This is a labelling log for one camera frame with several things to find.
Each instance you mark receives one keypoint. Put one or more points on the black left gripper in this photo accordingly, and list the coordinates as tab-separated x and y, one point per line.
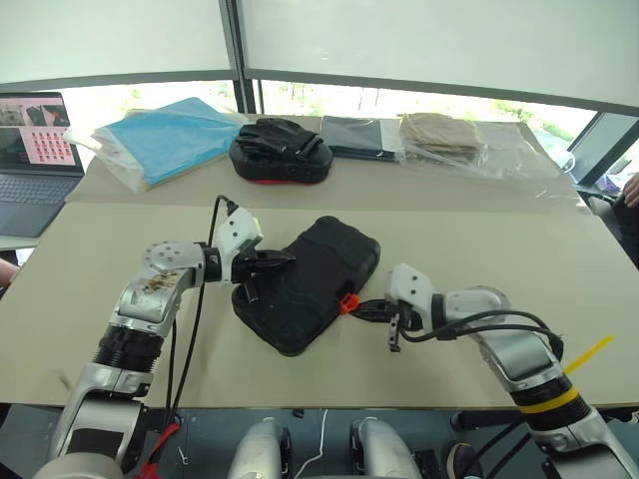
245	267

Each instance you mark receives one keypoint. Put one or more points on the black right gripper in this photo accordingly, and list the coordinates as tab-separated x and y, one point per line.
407	319

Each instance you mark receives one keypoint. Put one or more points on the black plastic tool case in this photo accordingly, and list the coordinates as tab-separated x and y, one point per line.
314	284

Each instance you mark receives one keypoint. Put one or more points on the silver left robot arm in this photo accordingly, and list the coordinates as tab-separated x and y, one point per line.
150	294

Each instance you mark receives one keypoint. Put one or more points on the bystander bare elbow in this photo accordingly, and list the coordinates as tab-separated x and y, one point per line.
6	272

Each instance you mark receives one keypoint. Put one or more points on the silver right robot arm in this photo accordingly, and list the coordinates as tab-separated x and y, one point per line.
524	361

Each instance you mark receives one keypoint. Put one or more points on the orange case latch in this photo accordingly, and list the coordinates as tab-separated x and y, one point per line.
348	303

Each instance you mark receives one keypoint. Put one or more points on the bystander bare hand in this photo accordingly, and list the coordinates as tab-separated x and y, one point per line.
633	189

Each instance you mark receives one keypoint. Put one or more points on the black red focus pad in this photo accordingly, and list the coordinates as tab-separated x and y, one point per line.
282	154

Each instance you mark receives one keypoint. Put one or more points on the silver rounded robot shell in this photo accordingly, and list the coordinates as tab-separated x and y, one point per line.
262	449
382	449

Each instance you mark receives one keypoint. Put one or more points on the dark shoe white sole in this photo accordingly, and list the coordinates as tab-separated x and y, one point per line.
463	461

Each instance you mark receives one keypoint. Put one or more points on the dark navy bagged cloth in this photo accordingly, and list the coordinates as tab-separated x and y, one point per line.
354	137

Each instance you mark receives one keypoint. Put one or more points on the blue bagged cloth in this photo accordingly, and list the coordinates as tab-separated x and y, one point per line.
170	140

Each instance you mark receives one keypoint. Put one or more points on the beige bagged cloth stack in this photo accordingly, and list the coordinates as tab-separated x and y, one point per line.
439	137

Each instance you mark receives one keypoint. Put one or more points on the yellow zip tie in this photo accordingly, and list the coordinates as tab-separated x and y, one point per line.
589	351

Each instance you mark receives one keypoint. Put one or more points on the clear plastic sheet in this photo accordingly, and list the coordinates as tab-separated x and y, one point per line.
524	159

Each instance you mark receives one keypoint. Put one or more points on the dark grey open laptop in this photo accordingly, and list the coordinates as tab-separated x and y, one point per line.
30	164

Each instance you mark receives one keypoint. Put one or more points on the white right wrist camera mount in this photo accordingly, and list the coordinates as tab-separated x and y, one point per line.
409	287

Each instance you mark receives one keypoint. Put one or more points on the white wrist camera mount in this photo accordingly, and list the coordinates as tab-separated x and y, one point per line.
237	229
409	287

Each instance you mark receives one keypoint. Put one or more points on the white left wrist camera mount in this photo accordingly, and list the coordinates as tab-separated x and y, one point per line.
237	229

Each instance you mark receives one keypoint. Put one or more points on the dark window frame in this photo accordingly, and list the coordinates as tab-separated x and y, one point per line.
239	55

